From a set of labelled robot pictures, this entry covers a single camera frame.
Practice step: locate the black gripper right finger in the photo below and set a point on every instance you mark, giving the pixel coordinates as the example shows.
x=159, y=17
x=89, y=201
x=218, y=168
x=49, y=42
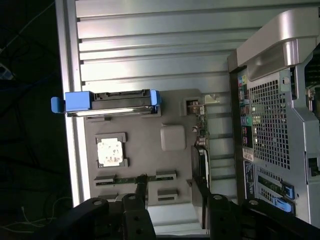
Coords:
x=220, y=220

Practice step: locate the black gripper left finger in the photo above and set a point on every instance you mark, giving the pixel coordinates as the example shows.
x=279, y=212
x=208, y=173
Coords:
x=135, y=220

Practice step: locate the green loose RAM stick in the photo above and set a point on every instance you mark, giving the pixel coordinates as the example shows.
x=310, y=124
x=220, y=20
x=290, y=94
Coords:
x=125, y=180

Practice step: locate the blue card retention latch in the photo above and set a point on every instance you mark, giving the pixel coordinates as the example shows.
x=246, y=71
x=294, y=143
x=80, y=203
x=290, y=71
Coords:
x=287, y=191
x=283, y=205

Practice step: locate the grey plastic parts rack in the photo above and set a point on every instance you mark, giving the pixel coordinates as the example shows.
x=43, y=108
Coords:
x=150, y=150

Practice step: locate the silver CPU chip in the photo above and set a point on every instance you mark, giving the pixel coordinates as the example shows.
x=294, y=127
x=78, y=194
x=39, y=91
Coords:
x=110, y=152

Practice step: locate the open PC case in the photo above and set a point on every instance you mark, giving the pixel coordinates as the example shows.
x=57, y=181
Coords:
x=270, y=125

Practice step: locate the hard disk in blue caddy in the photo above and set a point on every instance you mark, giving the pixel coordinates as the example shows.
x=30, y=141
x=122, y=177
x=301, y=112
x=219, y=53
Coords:
x=75, y=100

